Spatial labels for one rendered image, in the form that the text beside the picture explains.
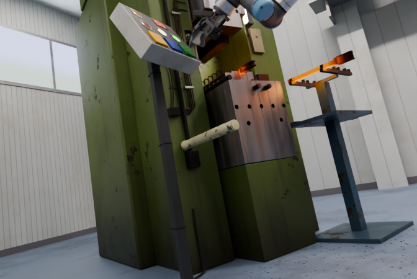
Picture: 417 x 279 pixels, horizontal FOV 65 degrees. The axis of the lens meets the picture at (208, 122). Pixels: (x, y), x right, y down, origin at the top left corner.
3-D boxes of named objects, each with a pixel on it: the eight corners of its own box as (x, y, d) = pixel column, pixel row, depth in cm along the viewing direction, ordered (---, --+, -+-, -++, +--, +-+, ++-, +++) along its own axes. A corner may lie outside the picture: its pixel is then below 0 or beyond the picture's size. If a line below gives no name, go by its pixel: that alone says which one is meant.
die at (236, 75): (255, 84, 187) (252, 70, 189) (227, 83, 176) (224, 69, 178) (216, 105, 222) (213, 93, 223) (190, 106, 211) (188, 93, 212)
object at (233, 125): (241, 130, 133) (239, 118, 134) (231, 131, 130) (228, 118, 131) (190, 149, 169) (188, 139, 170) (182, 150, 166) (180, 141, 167)
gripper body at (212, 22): (205, 37, 138) (224, 13, 134) (194, 25, 142) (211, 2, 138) (215, 42, 145) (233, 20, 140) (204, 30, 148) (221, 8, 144)
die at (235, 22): (242, 28, 194) (239, 13, 196) (215, 23, 183) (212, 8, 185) (206, 57, 228) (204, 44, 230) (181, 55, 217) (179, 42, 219)
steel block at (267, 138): (298, 155, 182) (280, 80, 190) (245, 163, 161) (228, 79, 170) (238, 168, 228) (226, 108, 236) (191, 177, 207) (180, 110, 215)
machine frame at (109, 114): (283, 225, 247) (215, -94, 299) (137, 271, 183) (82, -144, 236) (189, 224, 371) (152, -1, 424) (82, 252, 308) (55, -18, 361)
